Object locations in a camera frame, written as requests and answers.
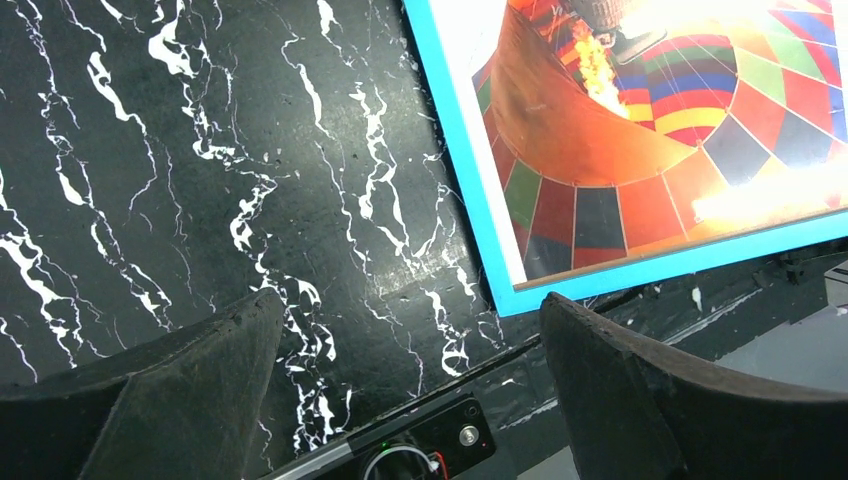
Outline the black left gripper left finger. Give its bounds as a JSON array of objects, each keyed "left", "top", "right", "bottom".
[{"left": 1, "top": 288, "right": 284, "bottom": 479}]

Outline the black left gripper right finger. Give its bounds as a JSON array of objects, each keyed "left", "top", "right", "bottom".
[{"left": 539, "top": 293, "right": 847, "bottom": 479}]

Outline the blue wooden picture frame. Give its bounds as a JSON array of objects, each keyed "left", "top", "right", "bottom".
[{"left": 400, "top": 0, "right": 848, "bottom": 319}]

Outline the aluminium front rail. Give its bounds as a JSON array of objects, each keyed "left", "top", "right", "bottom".
[{"left": 246, "top": 241, "right": 847, "bottom": 479}]

